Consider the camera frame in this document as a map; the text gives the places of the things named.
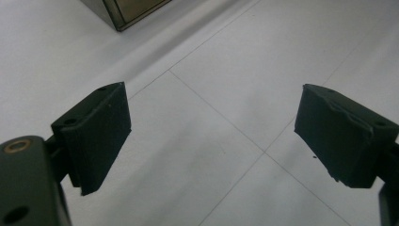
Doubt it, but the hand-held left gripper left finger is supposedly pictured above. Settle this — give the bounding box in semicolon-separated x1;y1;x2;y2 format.
51;81;133;197

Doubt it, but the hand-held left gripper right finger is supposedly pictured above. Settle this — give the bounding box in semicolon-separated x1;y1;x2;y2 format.
294;83;399;189

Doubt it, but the translucent brown drawer box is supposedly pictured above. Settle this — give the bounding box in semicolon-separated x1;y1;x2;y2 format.
80;0;173;32

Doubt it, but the white table cover board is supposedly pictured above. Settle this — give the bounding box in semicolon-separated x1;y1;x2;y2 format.
0;0;399;226

